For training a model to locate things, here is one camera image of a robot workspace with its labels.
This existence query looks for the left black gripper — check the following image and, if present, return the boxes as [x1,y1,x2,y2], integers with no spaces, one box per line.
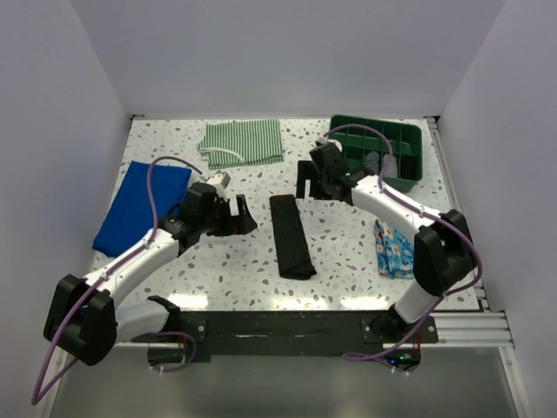
[198,194,256,237]

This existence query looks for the black pinstriped underwear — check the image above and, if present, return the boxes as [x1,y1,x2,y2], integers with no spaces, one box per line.
[269,194,316,280]

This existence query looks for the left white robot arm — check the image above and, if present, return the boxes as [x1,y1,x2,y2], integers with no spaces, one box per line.
[44,182,258,366]

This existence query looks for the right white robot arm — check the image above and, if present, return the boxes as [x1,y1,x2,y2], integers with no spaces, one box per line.
[296,142,481,342]

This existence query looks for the rolled blue striped underwear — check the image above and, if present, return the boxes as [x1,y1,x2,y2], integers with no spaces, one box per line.
[363,151,380,174]

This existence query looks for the green striped underwear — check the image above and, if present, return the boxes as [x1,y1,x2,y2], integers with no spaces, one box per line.
[198,119,284,170]

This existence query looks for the rolled grey striped underwear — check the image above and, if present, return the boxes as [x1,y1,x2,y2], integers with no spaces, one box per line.
[383,154,399,179]

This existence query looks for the blue folded underwear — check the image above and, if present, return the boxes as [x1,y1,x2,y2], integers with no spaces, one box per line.
[92,161,191,257]

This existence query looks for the blue floral underwear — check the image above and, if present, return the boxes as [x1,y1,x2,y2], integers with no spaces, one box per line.
[373,219,413,279]

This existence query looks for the green divided storage bin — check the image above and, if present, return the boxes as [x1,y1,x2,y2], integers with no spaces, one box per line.
[329,114,423,193]

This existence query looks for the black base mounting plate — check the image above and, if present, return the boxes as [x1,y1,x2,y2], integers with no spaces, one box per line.
[134,310,439,367]

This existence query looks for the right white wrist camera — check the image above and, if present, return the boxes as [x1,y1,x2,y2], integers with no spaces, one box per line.
[316,137,343,152]

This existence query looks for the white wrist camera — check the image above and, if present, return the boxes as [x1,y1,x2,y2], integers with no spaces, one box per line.
[316,137,343,152]
[205,172,231,192]

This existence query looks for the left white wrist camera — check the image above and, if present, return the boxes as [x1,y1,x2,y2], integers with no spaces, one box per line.
[205,172,231,192]

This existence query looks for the aluminium frame rail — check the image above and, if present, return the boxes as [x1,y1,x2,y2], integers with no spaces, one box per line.
[426,117,514,348]

